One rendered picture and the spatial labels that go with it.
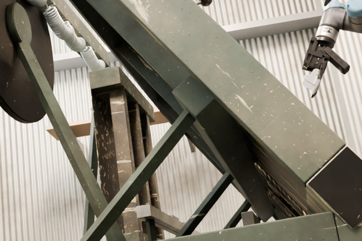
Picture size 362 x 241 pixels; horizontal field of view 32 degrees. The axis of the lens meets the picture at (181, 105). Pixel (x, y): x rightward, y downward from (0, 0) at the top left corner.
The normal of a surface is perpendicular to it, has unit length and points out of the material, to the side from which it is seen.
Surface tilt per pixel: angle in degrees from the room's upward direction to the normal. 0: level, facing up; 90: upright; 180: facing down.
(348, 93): 90
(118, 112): 90
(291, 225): 90
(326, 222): 90
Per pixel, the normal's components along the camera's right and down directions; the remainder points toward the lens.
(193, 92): -0.19, -0.29
